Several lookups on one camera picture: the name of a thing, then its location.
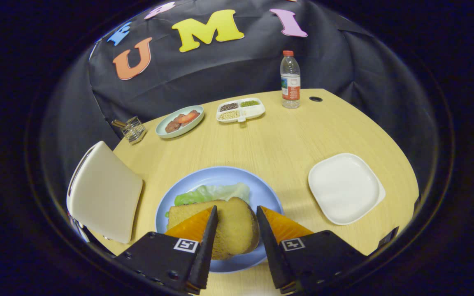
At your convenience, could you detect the clear water bottle red cap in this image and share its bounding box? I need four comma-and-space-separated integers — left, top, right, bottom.
280, 50, 301, 109

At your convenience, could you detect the white divided tray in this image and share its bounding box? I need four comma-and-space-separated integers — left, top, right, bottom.
216, 97, 266, 123

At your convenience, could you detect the green lettuce leaf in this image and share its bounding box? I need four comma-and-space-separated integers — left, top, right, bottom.
165, 183, 251, 218

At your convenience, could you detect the brown round-top bread slice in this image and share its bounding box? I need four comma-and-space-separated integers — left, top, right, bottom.
166, 197, 261, 260

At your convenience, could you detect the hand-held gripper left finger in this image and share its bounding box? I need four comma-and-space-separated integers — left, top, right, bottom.
114, 206, 218, 294

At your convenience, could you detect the blue round plate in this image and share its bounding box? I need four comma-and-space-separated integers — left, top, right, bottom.
155, 166, 284, 273

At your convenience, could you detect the metal wire holder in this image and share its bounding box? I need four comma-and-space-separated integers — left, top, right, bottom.
121, 116, 147, 144

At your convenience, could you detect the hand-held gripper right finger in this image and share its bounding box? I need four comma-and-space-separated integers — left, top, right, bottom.
256, 206, 368, 294

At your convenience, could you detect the pale green plate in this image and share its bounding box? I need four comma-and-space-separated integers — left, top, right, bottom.
156, 105, 205, 139

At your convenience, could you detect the white toaster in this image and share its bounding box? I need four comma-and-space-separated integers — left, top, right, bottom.
66, 141, 144, 244

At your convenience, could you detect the small white square plate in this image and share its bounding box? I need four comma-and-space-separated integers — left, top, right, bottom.
308, 153, 386, 226

